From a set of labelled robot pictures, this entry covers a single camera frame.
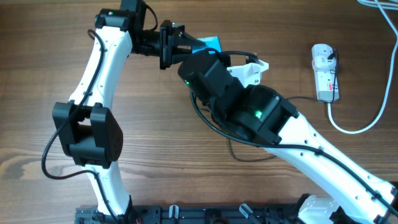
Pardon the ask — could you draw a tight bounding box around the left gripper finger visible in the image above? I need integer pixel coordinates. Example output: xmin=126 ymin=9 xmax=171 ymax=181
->
xmin=174 ymin=47 xmax=192 ymax=64
xmin=178 ymin=31 xmax=206 ymax=47

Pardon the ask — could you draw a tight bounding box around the blue screen smartphone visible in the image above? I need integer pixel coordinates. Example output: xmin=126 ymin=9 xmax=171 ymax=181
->
xmin=192 ymin=36 xmax=222 ymax=54

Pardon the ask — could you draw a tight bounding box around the black charger cable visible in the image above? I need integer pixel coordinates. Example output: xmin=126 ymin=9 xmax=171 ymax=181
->
xmin=226 ymin=49 xmax=340 ymax=163

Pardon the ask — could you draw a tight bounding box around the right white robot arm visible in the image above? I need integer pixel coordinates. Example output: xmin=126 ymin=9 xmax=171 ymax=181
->
xmin=178 ymin=49 xmax=397 ymax=223

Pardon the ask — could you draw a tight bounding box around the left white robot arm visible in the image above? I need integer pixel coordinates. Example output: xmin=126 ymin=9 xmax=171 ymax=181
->
xmin=52 ymin=1 xmax=203 ymax=223

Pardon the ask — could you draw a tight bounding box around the white charger adapter plug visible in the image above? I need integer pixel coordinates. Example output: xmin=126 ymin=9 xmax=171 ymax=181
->
xmin=312 ymin=53 xmax=337 ymax=72

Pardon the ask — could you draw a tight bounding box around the white power strip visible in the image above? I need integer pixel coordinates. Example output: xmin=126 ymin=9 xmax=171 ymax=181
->
xmin=312 ymin=44 xmax=339 ymax=103

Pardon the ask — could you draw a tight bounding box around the white power strip cord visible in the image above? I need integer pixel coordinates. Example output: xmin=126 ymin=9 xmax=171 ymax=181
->
xmin=326 ymin=0 xmax=398 ymax=135

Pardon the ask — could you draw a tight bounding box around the white cables top corner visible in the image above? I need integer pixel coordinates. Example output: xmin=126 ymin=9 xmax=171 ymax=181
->
xmin=356 ymin=0 xmax=398 ymax=11

